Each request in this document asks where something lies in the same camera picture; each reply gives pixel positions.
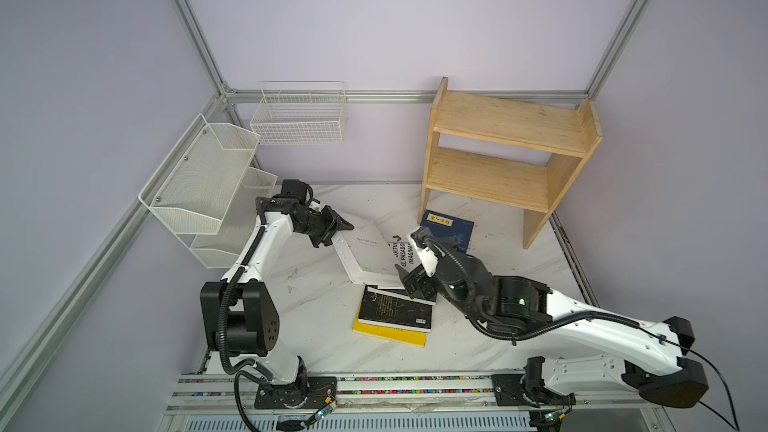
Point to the black book with gold text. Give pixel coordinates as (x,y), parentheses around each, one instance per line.
(378,308)

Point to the white wire wall basket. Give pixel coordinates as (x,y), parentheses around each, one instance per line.
(301,113)

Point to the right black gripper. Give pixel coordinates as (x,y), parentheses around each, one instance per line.
(414,278)

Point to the white mesh upper wall bin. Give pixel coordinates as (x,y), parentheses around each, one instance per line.
(192,190)

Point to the white mesh lower wall bin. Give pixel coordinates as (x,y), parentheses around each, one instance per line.
(222,249)

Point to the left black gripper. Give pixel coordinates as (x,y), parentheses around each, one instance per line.
(334,222)

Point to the black book with barcode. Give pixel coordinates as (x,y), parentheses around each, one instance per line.
(402,294)

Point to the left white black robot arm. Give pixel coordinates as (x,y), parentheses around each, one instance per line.
(241,320)

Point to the upper dark blue book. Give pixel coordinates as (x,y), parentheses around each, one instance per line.
(444,226)

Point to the white ventilated cable duct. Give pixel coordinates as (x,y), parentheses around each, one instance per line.
(389,421)

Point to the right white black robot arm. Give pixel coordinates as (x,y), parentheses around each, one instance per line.
(649,358)

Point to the white book with black lettering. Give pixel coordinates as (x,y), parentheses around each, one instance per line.
(406,257)

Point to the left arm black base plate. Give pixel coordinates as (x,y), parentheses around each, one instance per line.
(294,393)

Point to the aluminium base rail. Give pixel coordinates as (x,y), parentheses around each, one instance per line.
(420,393)

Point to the white mesh wall bin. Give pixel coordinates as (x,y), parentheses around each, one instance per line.
(222,249)
(192,190)

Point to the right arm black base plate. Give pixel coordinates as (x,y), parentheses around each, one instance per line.
(515,390)

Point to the white book with photo cover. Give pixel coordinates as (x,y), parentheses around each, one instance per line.
(365,255)

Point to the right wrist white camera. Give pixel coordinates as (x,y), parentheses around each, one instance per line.
(427,257)

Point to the yellow book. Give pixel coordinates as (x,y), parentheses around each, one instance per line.
(384,336)

